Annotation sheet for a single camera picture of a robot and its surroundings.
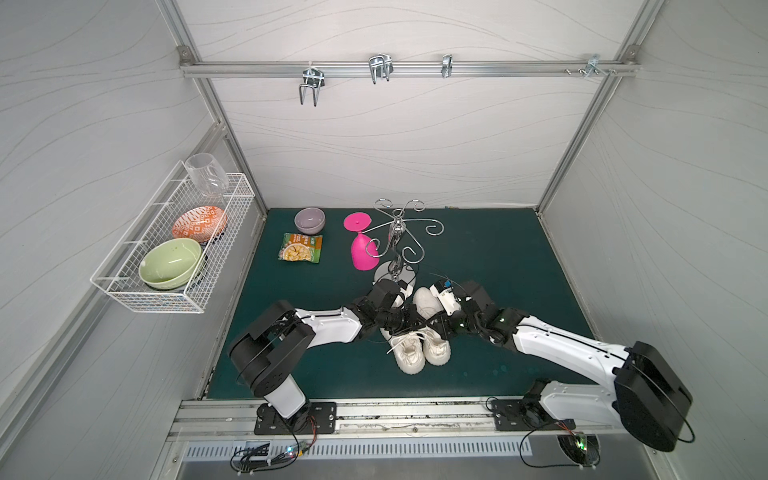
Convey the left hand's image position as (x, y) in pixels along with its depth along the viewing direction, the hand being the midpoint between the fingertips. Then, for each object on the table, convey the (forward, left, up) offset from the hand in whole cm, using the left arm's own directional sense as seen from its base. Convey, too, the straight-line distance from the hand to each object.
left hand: (430, 325), depth 81 cm
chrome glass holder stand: (+18, +9, +17) cm, 26 cm away
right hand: (+2, 0, 0) cm, 2 cm away
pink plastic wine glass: (+20, +20, +7) cm, 29 cm away
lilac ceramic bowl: (+42, +43, -3) cm, 60 cm away
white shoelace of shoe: (-4, +9, -2) cm, 10 cm away
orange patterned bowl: (+14, +57, +26) cm, 64 cm away
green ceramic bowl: (+1, +58, +27) cm, 64 cm away
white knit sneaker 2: (-6, -2, -1) cm, 7 cm away
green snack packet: (+31, +45, -6) cm, 55 cm away
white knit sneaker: (-7, +6, 0) cm, 9 cm away
